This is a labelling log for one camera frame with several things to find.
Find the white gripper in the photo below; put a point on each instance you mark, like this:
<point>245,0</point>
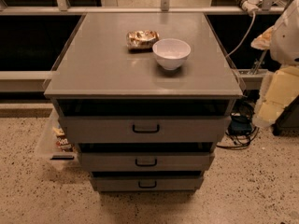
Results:
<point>286,42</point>

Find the grey top drawer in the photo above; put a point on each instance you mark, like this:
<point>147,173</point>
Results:
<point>144,129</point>

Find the grey drawer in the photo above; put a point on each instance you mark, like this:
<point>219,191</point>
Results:
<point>147,183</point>
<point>146,162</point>
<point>144,129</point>

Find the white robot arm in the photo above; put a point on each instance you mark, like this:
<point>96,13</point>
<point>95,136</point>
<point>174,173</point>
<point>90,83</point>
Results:
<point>284,46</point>

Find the grey drawer cabinet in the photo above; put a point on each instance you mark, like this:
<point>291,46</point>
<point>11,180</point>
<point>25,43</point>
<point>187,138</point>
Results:
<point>99,77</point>

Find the grey middle drawer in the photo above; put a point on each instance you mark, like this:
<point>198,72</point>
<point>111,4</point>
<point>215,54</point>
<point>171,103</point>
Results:
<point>146,162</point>

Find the grey bottom drawer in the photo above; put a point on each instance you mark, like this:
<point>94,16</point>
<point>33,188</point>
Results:
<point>147,183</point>

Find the diagonal metal rod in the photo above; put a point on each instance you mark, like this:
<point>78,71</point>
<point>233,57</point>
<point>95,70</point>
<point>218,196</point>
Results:
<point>257,64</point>

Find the white power strip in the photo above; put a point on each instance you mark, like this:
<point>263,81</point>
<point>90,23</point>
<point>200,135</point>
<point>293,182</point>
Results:
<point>249,6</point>

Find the white ceramic bowl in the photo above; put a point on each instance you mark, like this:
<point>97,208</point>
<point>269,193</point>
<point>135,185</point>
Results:
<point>171,53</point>

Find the crumpled gold snack bag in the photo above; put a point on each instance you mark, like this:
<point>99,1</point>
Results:
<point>144,39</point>

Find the clear plastic storage bin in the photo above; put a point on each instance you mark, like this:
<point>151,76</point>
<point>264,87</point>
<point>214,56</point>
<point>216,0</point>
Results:
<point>53,146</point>

